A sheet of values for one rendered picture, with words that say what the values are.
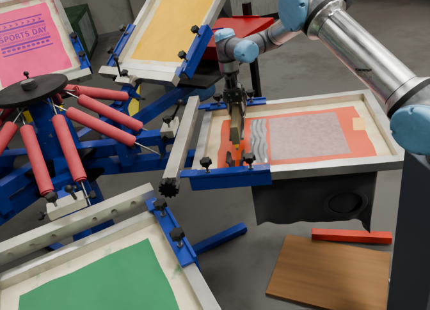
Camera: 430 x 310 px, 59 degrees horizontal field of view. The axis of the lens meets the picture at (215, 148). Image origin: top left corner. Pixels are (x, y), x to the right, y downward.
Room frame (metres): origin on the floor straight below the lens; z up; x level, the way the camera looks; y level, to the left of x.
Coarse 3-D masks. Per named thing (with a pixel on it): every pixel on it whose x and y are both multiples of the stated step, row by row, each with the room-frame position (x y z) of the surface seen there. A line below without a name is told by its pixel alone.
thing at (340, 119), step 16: (304, 112) 1.55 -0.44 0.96; (320, 112) 1.52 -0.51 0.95; (336, 112) 1.49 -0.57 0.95; (352, 112) 1.46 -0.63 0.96; (224, 128) 1.55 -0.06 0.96; (272, 128) 1.46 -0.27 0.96; (288, 128) 1.43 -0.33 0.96; (304, 128) 1.41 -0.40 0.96; (320, 128) 1.38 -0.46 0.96; (336, 128) 1.36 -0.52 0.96; (352, 128) 1.33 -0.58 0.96
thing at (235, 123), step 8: (232, 104) 1.41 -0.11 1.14; (232, 112) 1.33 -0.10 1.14; (240, 112) 1.38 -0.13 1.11; (232, 120) 1.27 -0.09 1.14; (240, 120) 1.34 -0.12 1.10; (232, 128) 1.21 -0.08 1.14; (240, 128) 1.29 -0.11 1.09; (232, 136) 1.21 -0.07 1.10; (240, 136) 1.25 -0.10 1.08; (232, 144) 1.22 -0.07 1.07
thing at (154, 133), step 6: (144, 132) 1.51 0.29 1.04; (150, 132) 1.49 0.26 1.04; (156, 132) 1.48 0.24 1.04; (144, 138) 1.46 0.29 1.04; (150, 138) 1.46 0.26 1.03; (156, 138) 1.45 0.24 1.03; (174, 138) 1.44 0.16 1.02; (144, 144) 1.46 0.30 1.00; (150, 144) 1.46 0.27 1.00; (156, 144) 1.45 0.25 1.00
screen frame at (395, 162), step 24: (312, 96) 1.63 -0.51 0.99; (336, 96) 1.58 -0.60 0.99; (360, 96) 1.56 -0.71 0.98; (384, 120) 1.29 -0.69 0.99; (192, 168) 1.23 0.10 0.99; (288, 168) 1.10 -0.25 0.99; (312, 168) 1.08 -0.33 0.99; (336, 168) 1.06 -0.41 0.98; (360, 168) 1.04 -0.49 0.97; (384, 168) 1.03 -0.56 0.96
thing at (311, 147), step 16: (224, 144) 1.41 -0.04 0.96; (240, 144) 1.38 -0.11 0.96; (272, 144) 1.33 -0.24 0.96; (288, 144) 1.31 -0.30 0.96; (304, 144) 1.28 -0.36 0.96; (320, 144) 1.26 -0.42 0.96; (336, 144) 1.24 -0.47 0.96; (352, 144) 1.22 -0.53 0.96; (368, 144) 1.20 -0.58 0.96; (224, 160) 1.29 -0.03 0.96; (272, 160) 1.22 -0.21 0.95; (288, 160) 1.20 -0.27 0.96; (304, 160) 1.18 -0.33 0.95; (320, 160) 1.16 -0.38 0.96
